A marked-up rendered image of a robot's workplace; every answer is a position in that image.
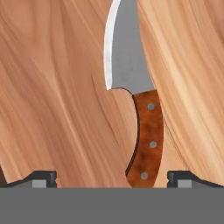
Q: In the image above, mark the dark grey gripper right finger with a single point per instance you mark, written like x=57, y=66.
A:
x=178, y=176

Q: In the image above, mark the light wooden cutting board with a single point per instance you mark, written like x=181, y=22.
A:
x=58, y=87

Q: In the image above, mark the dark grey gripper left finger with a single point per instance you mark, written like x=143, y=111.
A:
x=43, y=176

